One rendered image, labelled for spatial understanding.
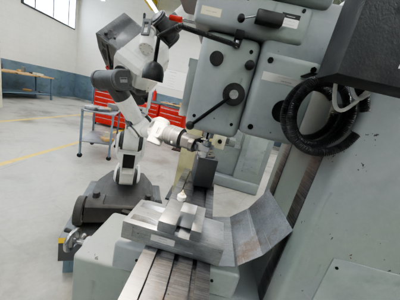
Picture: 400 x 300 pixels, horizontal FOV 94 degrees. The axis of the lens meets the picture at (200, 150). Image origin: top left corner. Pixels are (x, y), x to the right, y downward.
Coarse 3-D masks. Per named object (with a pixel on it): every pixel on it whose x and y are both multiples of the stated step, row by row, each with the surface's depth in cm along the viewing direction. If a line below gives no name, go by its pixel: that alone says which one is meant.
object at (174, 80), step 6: (168, 72) 928; (174, 72) 925; (180, 72) 922; (168, 78) 934; (174, 78) 932; (180, 78) 929; (162, 84) 944; (168, 84) 941; (174, 84) 939; (180, 84) 936; (180, 90) 944
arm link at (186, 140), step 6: (174, 132) 77; (180, 132) 78; (186, 132) 80; (168, 138) 78; (174, 138) 77; (180, 138) 78; (186, 138) 75; (192, 138) 74; (198, 138) 76; (174, 144) 78; (180, 144) 76; (186, 144) 75; (192, 144) 73; (192, 150) 75
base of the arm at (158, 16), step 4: (156, 12) 100; (160, 12) 96; (164, 12) 97; (156, 16) 97; (160, 16) 96; (164, 16) 96; (152, 20) 97; (156, 20) 96; (160, 20) 96; (156, 24) 96; (156, 28) 98; (156, 32) 99; (176, 36) 105; (164, 40) 103; (176, 40) 105; (168, 44) 107; (172, 44) 106; (168, 48) 107
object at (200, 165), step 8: (200, 160) 112; (208, 160) 112; (216, 160) 113; (192, 168) 133; (200, 168) 113; (208, 168) 114; (192, 176) 124; (200, 176) 115; (208, 176) 115; (192, 184) 117; (200, 184) 116; (208, 184) 117
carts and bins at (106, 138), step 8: (112, 104) 353; (96, 112) 308; (104, 112) 318; (112, 112) 336; (80, 120) 306; (112, 120) 318; (80, 128) 310; (112, 128) 323; (80, 136) 313; (88, 136) 342; (96, 136) 353; (104, 136) 346; (112, 136) 376; (80, 144) 317; (104, 144) 326; (80, 152) 323
